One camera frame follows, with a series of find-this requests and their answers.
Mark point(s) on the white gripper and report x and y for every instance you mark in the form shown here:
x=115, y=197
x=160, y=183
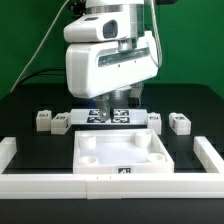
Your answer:
x=97, y=69

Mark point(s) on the white square tabletop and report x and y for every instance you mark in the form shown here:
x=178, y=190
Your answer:
x=123, y=151

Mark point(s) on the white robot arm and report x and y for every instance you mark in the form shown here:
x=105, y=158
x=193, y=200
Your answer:
x=133, y=12

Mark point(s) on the white U-shaped fence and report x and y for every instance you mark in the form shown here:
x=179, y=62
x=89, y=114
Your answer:
x=209, y=184

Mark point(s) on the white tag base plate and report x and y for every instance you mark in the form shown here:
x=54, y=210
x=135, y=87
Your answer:
x=120, y=117

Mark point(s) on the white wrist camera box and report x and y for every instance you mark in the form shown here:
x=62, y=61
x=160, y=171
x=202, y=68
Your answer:
x=97, y=28

